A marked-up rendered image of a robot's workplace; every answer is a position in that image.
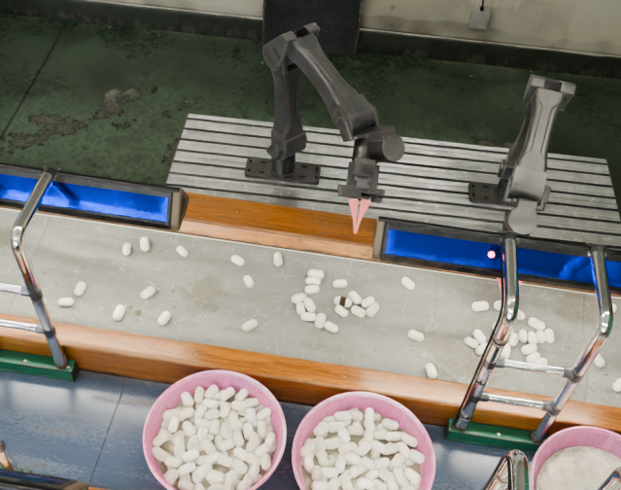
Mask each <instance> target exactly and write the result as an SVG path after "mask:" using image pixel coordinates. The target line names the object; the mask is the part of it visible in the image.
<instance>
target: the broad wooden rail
mask: <svg viewBox="0 0 621 490"><path fill-rule="evenodd" d="M186 194H187V195H188V196H189V199H190V202H189V205H188V208H187V211H186V214H185V217H184V219H183V221H182V224H181V227H180V229H179V230H178V231H176V230H172V229H171V230H167V229H160V228H154V227H141V226H135V225H128V224H121V223H114V222H107V221H100V220H93V219H87V218H80V217H74V216H67V215H60V214H54V213H47V212H40V211H37V212H36V213H40V214H47V215H54V216H60V217H67V218H73V219H80V220H87V221H94V222H100V223H107V224H114V225H121V226H128V227H135V228H146V229H153V230H160V231H167V232H174V233H181V234H187V235H194V236H201V237H208V238H214V239H221V240H227V241H234V242H241V243H248V244H255V245H261V246H268V247H275V248H282V249H288V250H295V251H301V252H308V253H315V254H322V255H329V256H336V257H342V258H349V259H355V260H362V261H369V262H376V263H388V264H395V265H402V266H409V267H416V268H422V269H428V270H435V271H442V272H449V273H456V274H462V275H469V276H476V277H483V278H490V279H496V280H497V277H490V276H483V275H476V274H469V273H462V272H457V271H450V270H443V269H436V268H429V267H422V266H416V265H409V264H402V263H395V262H383V261H380V260H378V261H377V260H373V259H372V258H371V256H372V243H373V234H374V228H375V224H376V221H377V219H372V218H366V217H362V220H361V223H360V226H359V229H358V232H357V233H354V227H353V217H352V215H345V214H338V213H331V212H325V211H317V210H310V209H303V208H296V207H288V206H283V205H276V204H269V203H262V202H255V201H249V200H242V199H235V198H228V197H221V196H214V195H208V194H200V193H193V192H186ZM522 283H523V284H530V285H537V286H543V287H550V288H557V289H564V290H570V291H577V292H583V293H590V294H595V293H596V292H591V291H584V290H577V289H571V288H564V287H557V286H550V285H543V284H537V283H531V282H524V281H523V282H522Z"/></svg>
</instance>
